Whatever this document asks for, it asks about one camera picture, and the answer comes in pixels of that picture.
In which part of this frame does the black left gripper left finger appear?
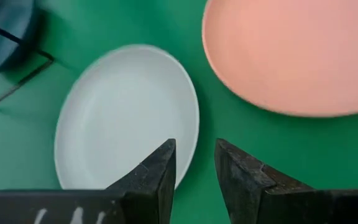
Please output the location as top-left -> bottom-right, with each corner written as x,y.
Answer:
105,138 -> 178,224

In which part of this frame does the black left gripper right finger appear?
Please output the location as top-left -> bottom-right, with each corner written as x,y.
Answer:
214,138 -> 315,224

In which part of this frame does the green table mat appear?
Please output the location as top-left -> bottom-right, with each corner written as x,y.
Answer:
0,0 -> 358,224

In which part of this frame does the wooden shelf with black legs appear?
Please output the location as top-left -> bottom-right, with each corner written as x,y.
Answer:
0,0 -> 56,111

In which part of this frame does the peach plate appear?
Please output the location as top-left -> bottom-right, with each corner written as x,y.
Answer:
201,0 -> 358,119

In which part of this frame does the dark green plate stack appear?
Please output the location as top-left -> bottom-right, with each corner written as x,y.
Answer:
53,44 -> 201,191

